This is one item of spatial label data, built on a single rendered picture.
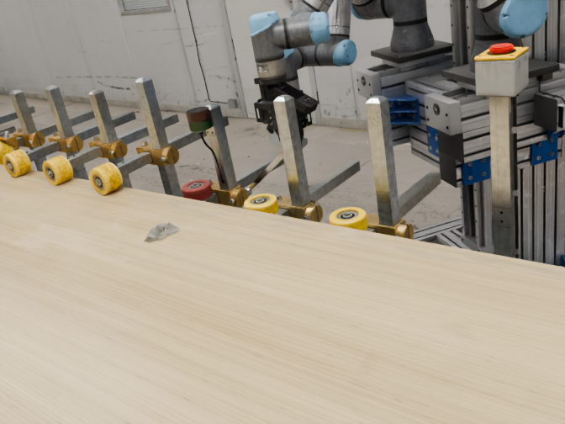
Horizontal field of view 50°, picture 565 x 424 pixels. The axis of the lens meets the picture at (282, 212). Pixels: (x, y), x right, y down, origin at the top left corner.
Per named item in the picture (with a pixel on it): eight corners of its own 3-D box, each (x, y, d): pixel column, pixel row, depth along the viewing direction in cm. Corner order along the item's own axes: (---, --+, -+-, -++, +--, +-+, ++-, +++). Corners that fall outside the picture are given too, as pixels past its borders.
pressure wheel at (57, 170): (57, 150, 185) (74, 164, 182) (57, 169, 190) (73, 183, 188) (40, 156, 181) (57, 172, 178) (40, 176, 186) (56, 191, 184)
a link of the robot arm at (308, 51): (334, 61, 189) (313, 71, 182) (307, 61, 196) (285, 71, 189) (330, 36, 186) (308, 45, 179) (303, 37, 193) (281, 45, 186)
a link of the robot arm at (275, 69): (290, 55, 152) (270, 63, 146) (293, 73, 153) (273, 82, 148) (267, 55, 156) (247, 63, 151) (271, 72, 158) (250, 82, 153)
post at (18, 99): (60, 207, 239) (17, 88, 220) (64, 208, 237) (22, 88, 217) (51, 211, 237) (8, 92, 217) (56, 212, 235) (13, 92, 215)
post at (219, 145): (245, 259, 178) (209, 102, 158) (254, 262, 176) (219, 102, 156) (237, 265, 176) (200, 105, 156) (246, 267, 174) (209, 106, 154)
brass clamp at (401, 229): (365, 229, 145) (362, 210, 143) (416, 238, 137) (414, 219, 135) (351, 241, 141) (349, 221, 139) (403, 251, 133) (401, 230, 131)
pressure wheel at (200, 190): (204, 213, 171) (195, 176, 167) (224, 217, 166) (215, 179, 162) (184, 225, 166) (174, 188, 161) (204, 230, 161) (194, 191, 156)
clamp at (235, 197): (216, 196, 175) (212, 180, 173) (250, 202, 167) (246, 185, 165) (203, 204, 171) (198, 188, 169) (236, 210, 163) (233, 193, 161)
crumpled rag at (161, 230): (167, 222, 143) (165, 214, 142) (184, 228, 138) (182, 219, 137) (136, 238, 138) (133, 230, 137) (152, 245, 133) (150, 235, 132)
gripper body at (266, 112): (275, 116, 164) (266, 71, 159) (299, 117, 158) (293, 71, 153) (256, 124, 159) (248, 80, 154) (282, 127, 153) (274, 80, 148)
